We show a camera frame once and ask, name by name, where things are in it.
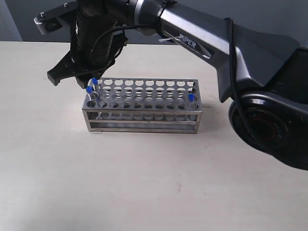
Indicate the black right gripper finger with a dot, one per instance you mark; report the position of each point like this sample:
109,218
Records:
66,68
83,80

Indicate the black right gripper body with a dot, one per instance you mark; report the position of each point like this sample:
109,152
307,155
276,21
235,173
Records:
96,37

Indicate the blue capped tube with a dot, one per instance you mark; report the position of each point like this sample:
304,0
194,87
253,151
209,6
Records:
95,85
191,107
91,93

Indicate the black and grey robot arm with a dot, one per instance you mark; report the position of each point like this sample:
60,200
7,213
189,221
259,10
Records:
265,75

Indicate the stainless steel test tube rack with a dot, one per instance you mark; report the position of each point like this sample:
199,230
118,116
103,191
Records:
143,105

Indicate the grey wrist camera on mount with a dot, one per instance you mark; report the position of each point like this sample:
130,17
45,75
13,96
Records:
54,19

